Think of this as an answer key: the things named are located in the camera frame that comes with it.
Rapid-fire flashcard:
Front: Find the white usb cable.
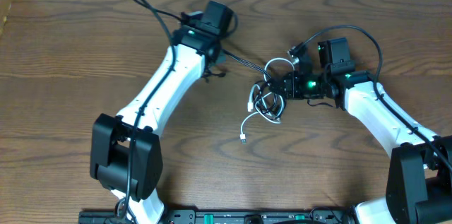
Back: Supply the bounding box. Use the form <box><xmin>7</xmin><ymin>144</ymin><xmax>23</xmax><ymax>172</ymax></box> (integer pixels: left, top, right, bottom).
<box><xmin>239</xmin><ymin>57</ymin><xmax>296</xmax><ymax>145</ymax></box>

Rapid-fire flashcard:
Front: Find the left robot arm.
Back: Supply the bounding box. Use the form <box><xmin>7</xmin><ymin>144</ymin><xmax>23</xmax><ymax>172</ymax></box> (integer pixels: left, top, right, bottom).
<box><xmin>90</xmin><ymin>1</ymin><xmax>237</xmax><ymax>223</ymax></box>

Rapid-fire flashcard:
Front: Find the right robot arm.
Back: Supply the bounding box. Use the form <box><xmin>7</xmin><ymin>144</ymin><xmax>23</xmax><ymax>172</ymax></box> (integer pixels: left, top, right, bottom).
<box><xmin>274</xmin><ymin>38</ymin><xmax>451</xmax><ymax>223</ymax></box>

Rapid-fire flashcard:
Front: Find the black usb cable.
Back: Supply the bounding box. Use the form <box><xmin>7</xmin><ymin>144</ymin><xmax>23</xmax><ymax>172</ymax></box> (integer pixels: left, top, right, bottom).
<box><xmin>203</xmin><ymin>47</ymin><xmax>286</xmax><ymax>121</ymax></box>

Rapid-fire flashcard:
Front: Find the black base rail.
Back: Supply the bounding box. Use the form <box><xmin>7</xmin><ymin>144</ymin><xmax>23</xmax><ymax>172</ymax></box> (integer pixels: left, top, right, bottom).
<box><xmin>78</xmin><ymin>208</ymin><xmax>359</xmax><ymax>224</ymax></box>

